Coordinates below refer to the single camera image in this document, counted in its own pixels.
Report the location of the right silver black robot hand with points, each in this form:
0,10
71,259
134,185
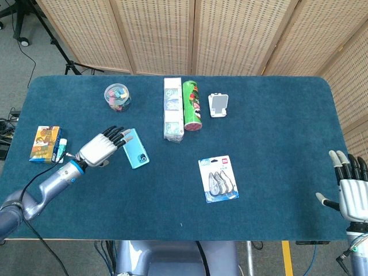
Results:
353,195

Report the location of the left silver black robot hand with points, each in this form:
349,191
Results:
96,149

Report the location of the light blue smartphone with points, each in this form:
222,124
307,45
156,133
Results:
136,150

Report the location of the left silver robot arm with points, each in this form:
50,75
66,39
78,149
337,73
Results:
43,189

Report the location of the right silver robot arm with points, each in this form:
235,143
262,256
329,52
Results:
358,253

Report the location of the small white stand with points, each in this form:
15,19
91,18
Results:
219,104

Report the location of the white glue stick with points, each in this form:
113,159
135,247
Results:
61,150

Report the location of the orange illustrated card box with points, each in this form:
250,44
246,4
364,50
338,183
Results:
44,143

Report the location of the clear jar of colourful clips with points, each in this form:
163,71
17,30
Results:
117,98

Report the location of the white pack of boxes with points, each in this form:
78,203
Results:
172,109

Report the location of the blue table mat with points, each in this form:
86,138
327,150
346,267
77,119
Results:
184,172

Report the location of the green chips can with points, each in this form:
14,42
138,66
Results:
192,105

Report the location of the black tripod stand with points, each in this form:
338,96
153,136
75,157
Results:
54,40

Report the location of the correction tape blister pack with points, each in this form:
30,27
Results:
218,179

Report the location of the silver robot torso base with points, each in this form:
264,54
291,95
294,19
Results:
176,258

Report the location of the black wheeled chair base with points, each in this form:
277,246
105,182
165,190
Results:
14,21

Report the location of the woven folding screen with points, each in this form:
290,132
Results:
230,37

